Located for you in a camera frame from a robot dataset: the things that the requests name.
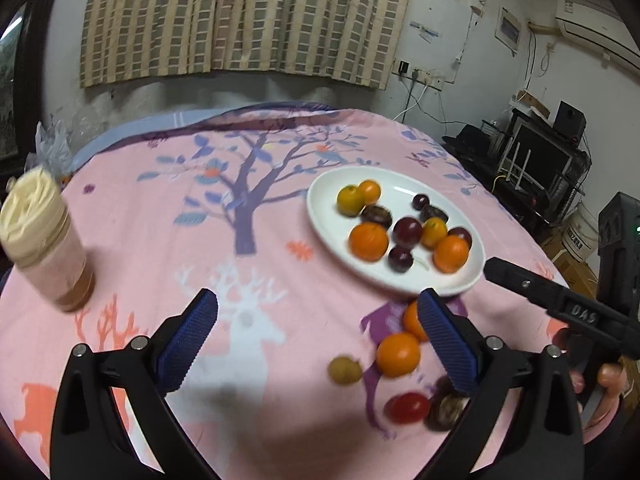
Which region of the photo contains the cream-lidded drink cup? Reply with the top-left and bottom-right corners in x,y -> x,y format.
1,166 -> 94,312

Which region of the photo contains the large brown passion fruit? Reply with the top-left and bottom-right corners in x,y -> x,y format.
359,205 -> 393,230

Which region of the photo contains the dark framed picture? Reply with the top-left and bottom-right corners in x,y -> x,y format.
1,0 -> 35,177

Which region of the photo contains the white plastic bucket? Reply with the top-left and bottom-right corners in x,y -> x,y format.
561,203 -> 599,262

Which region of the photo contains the small orange kumquat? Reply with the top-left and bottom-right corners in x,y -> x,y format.
358,179 -> 382,205

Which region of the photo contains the dark wrinkled fruit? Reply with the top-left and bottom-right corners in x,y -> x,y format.
425,376 -> 469,432
420,205 -> 449,223

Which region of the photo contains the small tan longan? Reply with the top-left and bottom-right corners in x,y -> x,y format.
328,356 -> 363,386

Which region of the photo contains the person's right hand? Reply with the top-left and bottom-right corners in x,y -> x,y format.
565,330 -> 627,430

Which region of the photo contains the white air conditioner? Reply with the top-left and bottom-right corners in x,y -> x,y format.
555,0 -> 640,74

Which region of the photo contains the dark wrinkled fruit front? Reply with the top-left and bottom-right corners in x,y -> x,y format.
425,376 -> 469,432

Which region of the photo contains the clear plastic bag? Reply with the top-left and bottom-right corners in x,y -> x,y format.
24,122 -> 74,184

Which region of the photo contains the wall power strip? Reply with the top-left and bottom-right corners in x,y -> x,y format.
392,58 -> 446,91

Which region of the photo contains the wall electrical panel box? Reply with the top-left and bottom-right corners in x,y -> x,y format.
495,8 -> 522,54

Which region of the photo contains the black equipment shelf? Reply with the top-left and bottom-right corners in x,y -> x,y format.
442,101 -> 592,236

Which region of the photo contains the greenish yellow orange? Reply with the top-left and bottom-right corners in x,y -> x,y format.
336,185 -> 366,218

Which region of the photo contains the striped beige curtain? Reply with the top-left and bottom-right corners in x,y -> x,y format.
79,0 -> 409,89

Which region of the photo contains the red cherry tomato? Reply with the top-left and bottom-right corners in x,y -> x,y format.
385,392 -> 431,425

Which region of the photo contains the large orange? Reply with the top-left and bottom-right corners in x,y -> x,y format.
348,222 -> 390,262

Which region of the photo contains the dark red plum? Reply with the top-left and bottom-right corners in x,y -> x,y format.
393,217 -> 423,250
448,226 -> 473,248

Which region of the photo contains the orange top back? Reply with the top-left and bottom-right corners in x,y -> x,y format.
401,300 -> 430,342

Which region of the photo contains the black camera box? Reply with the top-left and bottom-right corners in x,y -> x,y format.
597,192 -> 639,321

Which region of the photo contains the dark wrinkled fruit back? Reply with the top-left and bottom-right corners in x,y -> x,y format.
420,205 -> 449,223

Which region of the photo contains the white oval plate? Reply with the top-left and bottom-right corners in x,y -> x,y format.
307,167 -> 485,297

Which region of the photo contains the orange mandarin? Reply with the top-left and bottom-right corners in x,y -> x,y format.
433,235 -> 470,274

